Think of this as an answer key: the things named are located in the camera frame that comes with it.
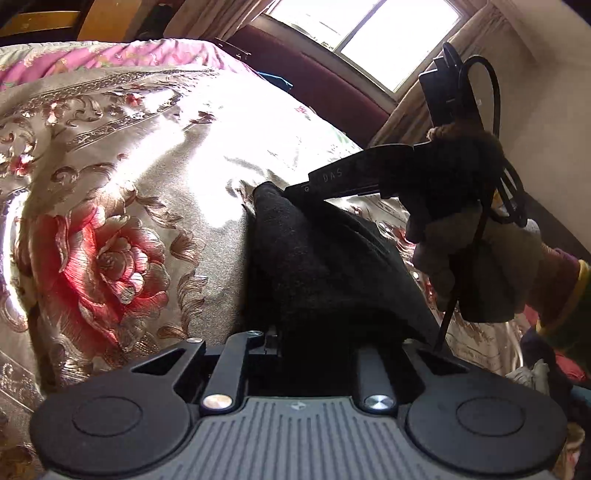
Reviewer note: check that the yellow wooden furniture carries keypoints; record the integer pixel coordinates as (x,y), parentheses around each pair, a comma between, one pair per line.
(106,18)

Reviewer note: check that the beige curtain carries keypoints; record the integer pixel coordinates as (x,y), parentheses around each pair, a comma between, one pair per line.
(415,110)
(221,18)

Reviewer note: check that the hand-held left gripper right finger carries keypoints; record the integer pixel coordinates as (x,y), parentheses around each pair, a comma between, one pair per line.
(369,367)

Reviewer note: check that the floral bedspread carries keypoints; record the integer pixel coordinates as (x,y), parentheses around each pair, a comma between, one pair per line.
(138,184)

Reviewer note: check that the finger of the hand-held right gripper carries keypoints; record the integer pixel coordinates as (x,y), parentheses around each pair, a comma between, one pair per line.
(351,168)

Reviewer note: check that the person's right hand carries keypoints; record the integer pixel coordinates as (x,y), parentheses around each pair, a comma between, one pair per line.
(489,267)

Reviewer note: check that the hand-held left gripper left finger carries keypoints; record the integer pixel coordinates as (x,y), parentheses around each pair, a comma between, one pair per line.
(240,357)

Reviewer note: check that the blue cloth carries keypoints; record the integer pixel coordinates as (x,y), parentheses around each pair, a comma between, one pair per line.
(277,79)

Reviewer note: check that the black pants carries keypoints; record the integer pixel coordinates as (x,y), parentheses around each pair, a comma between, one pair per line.
(314,277)

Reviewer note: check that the person's right forearm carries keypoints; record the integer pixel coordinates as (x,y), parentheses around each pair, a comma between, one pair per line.
(563,295)

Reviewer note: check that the maroon wall panel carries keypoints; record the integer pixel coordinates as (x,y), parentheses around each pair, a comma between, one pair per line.
(323,78)

